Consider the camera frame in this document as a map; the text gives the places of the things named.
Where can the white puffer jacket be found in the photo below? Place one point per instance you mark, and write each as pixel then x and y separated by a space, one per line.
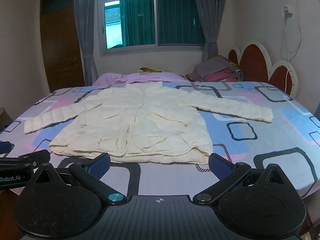
pixel 140 122

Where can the pink blanket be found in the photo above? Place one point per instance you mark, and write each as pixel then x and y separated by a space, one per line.
pixel 150 77

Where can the sliding glass window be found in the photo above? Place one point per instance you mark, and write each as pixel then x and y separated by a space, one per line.
pixel 152 17

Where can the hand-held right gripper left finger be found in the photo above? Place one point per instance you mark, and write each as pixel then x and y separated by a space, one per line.
pixel 100 165

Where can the grey curtain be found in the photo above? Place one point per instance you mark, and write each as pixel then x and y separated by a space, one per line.
pixel 85 35
pixel 210 17

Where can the brown wooden door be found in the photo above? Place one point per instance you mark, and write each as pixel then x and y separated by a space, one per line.
pixel 61 42

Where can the white wall plug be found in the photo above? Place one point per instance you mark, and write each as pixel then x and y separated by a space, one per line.
pixel 287 10

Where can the bed with patterned sheet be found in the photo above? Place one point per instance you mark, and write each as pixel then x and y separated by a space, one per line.
pixel 262 142

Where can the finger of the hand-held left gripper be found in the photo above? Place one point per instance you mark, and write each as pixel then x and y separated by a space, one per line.
pixel 5 147
pixel 30 158

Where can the brown and white headboard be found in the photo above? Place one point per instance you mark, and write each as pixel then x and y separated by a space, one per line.
pixel 255 62

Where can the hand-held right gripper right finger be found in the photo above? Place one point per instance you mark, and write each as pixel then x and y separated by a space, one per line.
pixel 220 167

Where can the stack of folded clothes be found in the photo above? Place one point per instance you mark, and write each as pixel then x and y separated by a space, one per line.
pixel 215 70

